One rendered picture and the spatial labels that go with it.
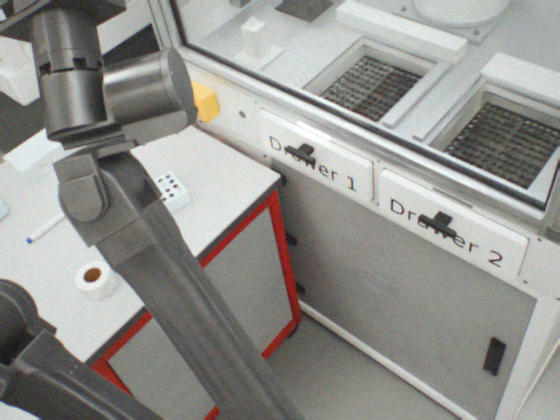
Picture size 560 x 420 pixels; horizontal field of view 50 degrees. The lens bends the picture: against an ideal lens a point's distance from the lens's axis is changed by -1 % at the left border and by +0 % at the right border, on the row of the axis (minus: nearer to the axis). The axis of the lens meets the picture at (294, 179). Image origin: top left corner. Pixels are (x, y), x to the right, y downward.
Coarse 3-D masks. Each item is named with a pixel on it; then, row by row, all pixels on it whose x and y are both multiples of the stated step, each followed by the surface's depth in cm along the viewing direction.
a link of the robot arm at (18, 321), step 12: (0, 300) 59; (0, 312) 58; (12, 312) 59; (0, 324) 57; (12, 324) 59; (0, 336) 57; (12, 336) 58; (0, 348) 56; (12, 348) 59; (0, 360) 57; (12, 360) 62
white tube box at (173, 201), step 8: (160, 176) 137; (168, 176) 137; (160, 184) 135; (168, 184) 135; (176, 184) 135; (168, 192) 134; (176, 192) 133; (184, 192) 133; (168, 200) 132; (176, 200) 132; (184, 200) 134; (168, 208) 132; (176, 208) 134
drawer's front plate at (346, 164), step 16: (272, 128) 128; (288, 128) 124; (272, 144) 132; (288, 144) 128; (320, 144) 120; (288, 160) 132; (320, 160) 124; (336, 160) 120; (352, 160) 116; (368, 160) 115; (320, 176) 128; (336, 176) 123; (352, 176) 119; (368, 176) 116; (352, 192) 123; (368, 192) 120
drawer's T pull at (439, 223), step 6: (420, 216) 107; (426, 216) 107; (438, 216) 107; (444, 216) 107; (450, 216) 106; (426, 222) 106; (432, 222) 106; (438, 222) 106; (444, 222) 106; (438, 228) 105; (444, 228) 105; (450, 228) 104; (444, 234) 105; (450, 234) 104; (456, 234) 104
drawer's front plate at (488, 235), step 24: (384, 192) 116; (408, 192) 110; (432, 192) 108; (432, 216) 110; (456, 216) 106; (480, 216) 104; (456, 240) 110; (480, 240) 105; (504, 240) 101; (504, 264) 105
